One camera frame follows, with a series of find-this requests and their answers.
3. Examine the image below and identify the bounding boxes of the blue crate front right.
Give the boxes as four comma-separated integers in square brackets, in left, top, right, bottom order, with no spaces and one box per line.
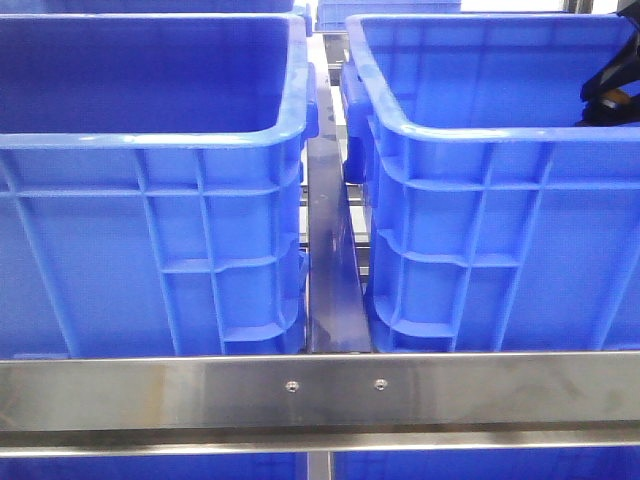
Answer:
[343,14,639,353]

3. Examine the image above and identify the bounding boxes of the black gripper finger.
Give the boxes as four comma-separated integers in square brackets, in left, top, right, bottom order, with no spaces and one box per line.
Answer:
[580,38,639,101]
[576,102,639,126]

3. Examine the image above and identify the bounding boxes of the blue lower crate right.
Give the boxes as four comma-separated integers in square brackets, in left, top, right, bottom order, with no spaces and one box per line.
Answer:
[334,447,639,479]

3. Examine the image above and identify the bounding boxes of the blue crate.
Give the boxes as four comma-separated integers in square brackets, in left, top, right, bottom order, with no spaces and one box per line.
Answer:
[315,0,462,32]
[1,14,318,359]
[1,453,306,479]
[1,0,312,36]
[334,447,639,479]
[343,14,639,353]

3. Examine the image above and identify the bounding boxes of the steel front rail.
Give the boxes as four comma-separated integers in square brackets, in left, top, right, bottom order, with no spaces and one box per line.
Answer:
[1,351,639,457]

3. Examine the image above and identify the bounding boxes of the steel centre divider rail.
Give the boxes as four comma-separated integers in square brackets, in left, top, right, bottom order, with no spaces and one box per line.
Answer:
[305,84,373,354]

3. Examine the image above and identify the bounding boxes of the blue lower crate left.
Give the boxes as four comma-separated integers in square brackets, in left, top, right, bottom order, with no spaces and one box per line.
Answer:
[1,453,306,479]

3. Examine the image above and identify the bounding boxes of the yellow push button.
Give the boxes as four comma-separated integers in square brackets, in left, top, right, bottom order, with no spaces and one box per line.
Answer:
[599,89,631,110]

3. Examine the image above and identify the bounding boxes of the blue crate back centre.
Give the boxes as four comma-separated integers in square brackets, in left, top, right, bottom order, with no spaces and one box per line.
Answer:
[315,0,462,32]

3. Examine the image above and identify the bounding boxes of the blue crate front left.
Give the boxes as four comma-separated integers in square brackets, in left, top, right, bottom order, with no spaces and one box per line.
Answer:
[1,14,318,359]

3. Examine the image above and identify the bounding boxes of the blue crate back left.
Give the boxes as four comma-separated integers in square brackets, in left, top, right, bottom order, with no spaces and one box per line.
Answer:
[1,0,312,36]

